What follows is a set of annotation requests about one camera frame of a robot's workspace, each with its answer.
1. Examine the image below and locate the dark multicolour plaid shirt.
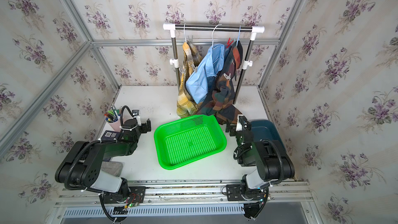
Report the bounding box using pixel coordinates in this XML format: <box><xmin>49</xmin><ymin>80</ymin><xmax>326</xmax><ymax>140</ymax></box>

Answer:
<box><xmin>197</xmin><ymin>42</ymin><xmax>243</xmax><ymax>125</ymax></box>

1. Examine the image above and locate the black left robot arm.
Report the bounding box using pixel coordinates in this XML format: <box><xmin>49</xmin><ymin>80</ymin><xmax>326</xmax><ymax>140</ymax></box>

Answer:
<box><xmin>55</xmin><ymin>105</ymin><xmax>151</xmax><ymax>224</ymax></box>

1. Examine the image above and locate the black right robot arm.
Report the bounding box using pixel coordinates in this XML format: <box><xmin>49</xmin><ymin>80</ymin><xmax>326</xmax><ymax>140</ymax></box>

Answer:
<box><xmin>221</xmin><ymin>115</ymin><xmax>295</xmax><ymax>219</ymax></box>

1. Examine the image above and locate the pink pen cup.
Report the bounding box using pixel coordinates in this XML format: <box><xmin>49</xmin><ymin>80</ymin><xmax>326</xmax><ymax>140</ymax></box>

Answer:
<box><xmin>104</xmin><ymin>105</ymin><xmax>121</xmax><ymax>132</ymax></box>

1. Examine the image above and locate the dark teal plastic tray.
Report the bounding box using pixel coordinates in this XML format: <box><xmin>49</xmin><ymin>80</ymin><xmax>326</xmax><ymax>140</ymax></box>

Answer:
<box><xmin>251</xmin><ymin>119</ymin><xmax>286</xmax><ymax>150</ymax></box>

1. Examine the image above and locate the dark blue card booklet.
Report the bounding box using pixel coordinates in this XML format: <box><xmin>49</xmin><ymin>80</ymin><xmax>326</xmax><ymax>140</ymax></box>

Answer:
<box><xmin>99</xmin><ymin>130</ymin><xmax>121</xmax><ymax>142</ymax></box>

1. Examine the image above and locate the grey cloth pad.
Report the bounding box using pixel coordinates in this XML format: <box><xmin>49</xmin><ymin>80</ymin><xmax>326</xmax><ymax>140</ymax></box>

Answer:
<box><xmin>101</xmin><ymin>161</ymin><xmax>123</xmax><ymax>177</ymax></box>

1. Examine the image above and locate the green perforated plastic basket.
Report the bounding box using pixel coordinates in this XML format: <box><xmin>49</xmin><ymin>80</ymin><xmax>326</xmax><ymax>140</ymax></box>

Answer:
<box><xmin>154</xmin><ymin>115</ymin><xmax>227</xmax><ymax>170</ymax></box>

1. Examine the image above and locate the yellow plaid shirt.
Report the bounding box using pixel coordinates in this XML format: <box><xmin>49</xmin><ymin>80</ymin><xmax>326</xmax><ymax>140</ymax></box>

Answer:
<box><xmin>176</xmin><ymin>41</ymin><xmax>203</xmax><ymax>119</ymax></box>

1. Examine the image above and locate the light blue shirt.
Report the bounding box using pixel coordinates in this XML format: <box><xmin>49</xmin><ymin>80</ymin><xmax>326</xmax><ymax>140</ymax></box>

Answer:
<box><xmin>186</xmin><ymin>44</ymin><xmax>225</xmax><ymax>104</ymax></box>

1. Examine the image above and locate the red clothespin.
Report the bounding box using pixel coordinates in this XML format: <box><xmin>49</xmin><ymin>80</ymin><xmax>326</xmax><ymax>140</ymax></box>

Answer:
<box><xmin>226</xmin><ymin>38</ymin><xmax>234</xmax><ymax>48</ymax></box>

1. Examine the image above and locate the metal clothes rack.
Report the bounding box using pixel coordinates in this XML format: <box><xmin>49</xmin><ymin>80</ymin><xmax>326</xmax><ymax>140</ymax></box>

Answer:
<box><xmin>163</xmin><ymin>23</ymin><xmax>265</xmax><ymax>103</ymax></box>

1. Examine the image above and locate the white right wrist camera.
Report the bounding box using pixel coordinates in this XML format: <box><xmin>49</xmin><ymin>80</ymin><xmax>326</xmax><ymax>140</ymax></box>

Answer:
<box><xmin>236</xmin><ymin>117</ymin><xmax>243</xmax><ymax>132</ymax></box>

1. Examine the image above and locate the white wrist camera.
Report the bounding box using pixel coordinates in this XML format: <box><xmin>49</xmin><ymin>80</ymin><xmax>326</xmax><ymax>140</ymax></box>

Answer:
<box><xmin>132</xmin><ymin>110</ymin><xmax>142</xmax><ymax>126</ymax></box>
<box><xmin>236</xmin><ymin>117</ymin><xmax>243</xmax><ymax>132</ymax></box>

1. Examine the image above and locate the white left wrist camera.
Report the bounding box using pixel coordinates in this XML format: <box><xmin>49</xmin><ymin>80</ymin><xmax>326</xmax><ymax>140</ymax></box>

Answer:
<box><xmin>132</xmin><ymin>110</ymin><xmax>142</xmax><ymax>126</ymax></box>

